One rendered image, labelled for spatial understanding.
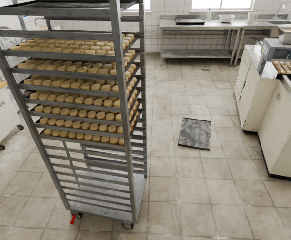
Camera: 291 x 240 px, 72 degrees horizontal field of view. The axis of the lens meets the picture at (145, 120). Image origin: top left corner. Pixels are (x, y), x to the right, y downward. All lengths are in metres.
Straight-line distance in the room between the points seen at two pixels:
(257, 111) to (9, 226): 2.88
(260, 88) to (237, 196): 1.23
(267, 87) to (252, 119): 0.45
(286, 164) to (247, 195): 0.49
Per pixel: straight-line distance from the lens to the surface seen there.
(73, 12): 0.95
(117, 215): 1.90
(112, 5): 0.84
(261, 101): 2.76
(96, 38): 0.93
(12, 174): 2.77
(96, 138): 1.30
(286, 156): 2.38
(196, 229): 2.03
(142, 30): 1.30
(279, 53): 2.64
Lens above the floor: 1.81
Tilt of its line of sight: 36 degrees down
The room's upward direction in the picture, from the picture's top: 1 degrees counter-clockwise
